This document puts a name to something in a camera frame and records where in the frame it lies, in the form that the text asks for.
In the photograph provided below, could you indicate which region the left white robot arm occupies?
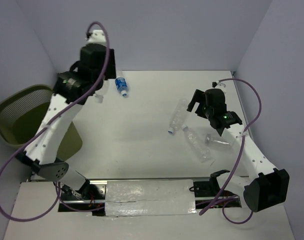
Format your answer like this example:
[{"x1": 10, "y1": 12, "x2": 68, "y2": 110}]
[{"x1": 16, "y1": 42, "x2": 116, "y2": 200}]

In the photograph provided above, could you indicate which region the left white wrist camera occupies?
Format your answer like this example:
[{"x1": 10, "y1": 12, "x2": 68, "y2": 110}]
[{"x1": 86, "y1": 29, "x2": 107, "y2": 47}]

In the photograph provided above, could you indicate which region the silver taped panel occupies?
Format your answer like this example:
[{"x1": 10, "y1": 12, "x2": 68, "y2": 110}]
[{"x1": 105, "y1": 179, "x2": 197, "y2": 217}]

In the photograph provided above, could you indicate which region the clear bottle without cap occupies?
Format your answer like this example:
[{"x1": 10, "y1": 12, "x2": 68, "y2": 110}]
[{"x1": 205, "y1": 134, "x2": 232, "y2": 153}]

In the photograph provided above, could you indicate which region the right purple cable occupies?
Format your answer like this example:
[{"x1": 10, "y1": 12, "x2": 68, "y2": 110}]
[{"x1": 198, "y1": 78, "x2": 263, "y2": 225}]

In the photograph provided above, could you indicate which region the olive green mesh bin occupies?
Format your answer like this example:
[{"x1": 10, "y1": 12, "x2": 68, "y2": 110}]
[{"x1": 0, "y1": 84, "x2": 83, "y2": 166}]

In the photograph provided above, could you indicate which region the clear bottle white cap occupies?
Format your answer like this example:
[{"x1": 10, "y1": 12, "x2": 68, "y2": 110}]
[{"x1": 181, "y1": 124, "x2": 215, "y2": 164}]

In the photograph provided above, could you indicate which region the black mounting rail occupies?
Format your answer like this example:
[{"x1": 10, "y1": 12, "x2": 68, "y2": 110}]
[{"x1": 57, "y1": 176, "x2": 243, "y2": 217}]

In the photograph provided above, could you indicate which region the blue label plastic bottle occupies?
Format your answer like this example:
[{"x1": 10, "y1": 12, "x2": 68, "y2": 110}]
[{"x1": 114, "y1": 71, "x2": 129, "y2": 98}]

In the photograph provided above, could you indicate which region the clear crushed plastic bottle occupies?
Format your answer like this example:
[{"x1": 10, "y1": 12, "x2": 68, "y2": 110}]
[{"x1": 93, "y1": 80, "x2": 110, "y2": 104}]

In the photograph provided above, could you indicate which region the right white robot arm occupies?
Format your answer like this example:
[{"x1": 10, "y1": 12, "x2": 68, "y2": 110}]
[{"x1": 187, "y1": 88, "x2": 290, "y2": 213}]

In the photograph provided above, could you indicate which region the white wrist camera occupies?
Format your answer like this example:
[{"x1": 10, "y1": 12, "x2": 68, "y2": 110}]
[
  {"x1": 211, "y1": 80, "x2": 227, "y2": 90},
  {"x1": 86, "y1": 29, "x2": 107, "y2": 47}
]

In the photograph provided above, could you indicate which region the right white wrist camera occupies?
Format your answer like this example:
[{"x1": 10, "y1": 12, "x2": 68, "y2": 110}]
[{"x1": 211, "y1": 80, "x2": 227, "y2": 90}]

